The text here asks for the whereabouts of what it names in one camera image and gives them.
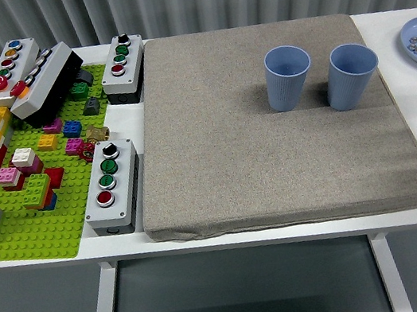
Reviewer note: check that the blue ribbed plastic cup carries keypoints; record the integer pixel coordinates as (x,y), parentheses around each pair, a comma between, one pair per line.
(286,90)
(350,88)

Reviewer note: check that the white table leg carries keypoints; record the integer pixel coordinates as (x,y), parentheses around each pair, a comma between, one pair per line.
(104,307)
(391,277)

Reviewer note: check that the green lego baseplate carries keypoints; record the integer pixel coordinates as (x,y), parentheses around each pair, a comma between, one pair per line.
(37,238)

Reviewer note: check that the green orange blue brick stack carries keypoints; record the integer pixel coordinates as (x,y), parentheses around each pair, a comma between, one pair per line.
(36,188)

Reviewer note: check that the red lego brick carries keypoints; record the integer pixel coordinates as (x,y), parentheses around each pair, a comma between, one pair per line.
(56,175)

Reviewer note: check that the four-button grey control box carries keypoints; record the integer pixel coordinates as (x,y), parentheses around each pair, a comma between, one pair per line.
(132,58)
(124,171)

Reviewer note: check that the pink white red brick stack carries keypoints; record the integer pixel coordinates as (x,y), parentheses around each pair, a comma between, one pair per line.
(9,177)

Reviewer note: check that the white-topped pink brick stack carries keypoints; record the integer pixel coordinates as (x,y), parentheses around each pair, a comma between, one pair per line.
(25,158)

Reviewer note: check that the magenta lego brick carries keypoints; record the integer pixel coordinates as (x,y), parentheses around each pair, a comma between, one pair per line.
(73,146)
(53,127)

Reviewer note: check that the yellow lego brick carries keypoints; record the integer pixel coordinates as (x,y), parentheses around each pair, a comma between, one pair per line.
(47,142)

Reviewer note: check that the blue lego brick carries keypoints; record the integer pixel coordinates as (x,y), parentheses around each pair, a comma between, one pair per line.
(72,129)

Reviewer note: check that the dark grey slope brick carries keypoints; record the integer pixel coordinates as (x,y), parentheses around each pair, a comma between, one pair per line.
(91,107)

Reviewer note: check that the grey-brown fabric mat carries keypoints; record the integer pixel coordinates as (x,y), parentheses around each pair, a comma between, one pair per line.
(232,152)

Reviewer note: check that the green lego brick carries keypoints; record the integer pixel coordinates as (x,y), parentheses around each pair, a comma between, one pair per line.
(79,90)

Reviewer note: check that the long grey black control box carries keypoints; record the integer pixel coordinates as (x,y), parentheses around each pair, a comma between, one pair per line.
(46,81)

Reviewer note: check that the black curved lego brick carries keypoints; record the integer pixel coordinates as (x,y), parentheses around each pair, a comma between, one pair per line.
(85,77)

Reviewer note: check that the five-button white control box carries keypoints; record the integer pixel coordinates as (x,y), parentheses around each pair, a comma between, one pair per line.
(23,55)

